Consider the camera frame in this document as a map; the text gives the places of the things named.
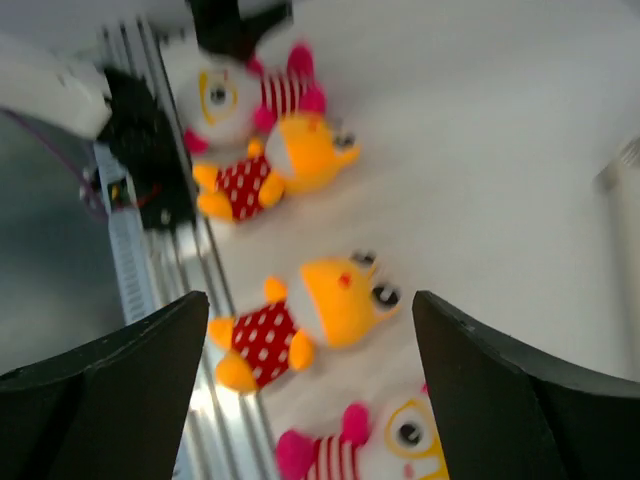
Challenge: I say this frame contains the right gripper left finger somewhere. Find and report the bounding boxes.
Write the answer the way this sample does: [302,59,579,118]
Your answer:
[1,302,207,479]

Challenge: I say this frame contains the pink striped plush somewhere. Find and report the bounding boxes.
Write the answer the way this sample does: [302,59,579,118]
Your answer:
[275,386,449,480]

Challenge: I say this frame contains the yellow dotted plush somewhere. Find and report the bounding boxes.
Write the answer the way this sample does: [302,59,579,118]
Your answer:
[192,112,361,223]
[208,251,401,394]

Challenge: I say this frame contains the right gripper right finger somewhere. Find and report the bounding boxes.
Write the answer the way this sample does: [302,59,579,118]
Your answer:
[412,291,639,479]

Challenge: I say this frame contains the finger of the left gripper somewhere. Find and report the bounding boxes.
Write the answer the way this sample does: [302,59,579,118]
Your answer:
[187,0,293,63]

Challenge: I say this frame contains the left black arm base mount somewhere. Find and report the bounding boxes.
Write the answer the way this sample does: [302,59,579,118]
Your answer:
[98,67,195,231]

